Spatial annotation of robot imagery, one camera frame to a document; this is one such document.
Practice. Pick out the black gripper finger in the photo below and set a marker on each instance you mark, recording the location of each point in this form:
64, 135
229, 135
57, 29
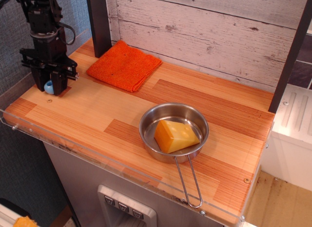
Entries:
41, 77
59, 82

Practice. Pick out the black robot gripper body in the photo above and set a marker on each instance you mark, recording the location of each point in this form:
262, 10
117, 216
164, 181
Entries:
50, 51

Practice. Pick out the blue handled grey spoon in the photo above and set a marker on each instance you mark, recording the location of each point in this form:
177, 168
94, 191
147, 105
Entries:
48, 87

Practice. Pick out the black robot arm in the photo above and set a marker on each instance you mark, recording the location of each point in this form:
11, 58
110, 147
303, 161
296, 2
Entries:
43, 16

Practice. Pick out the orange folded cloth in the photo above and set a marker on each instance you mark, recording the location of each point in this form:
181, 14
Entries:
124, 67

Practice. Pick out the clear acrylic table guard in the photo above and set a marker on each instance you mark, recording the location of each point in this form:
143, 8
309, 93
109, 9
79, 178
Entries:
99, 123

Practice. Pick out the yellow toy cheese wedge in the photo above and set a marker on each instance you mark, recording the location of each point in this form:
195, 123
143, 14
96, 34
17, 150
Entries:
173, 136

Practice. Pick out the silver toy dispenser panel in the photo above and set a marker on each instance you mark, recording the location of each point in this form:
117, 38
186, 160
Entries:
120, 210

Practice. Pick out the yellow object bottom left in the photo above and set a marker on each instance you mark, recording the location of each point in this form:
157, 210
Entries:
25, 222

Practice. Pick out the white toy cabinet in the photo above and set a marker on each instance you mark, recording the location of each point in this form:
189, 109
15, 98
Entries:
288, 152

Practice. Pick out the steel pan with wire handle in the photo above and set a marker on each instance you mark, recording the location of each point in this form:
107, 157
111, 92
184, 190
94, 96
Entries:
182, 113

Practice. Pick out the dark vertical post right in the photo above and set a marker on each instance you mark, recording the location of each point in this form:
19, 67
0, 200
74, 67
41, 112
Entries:
292, 55

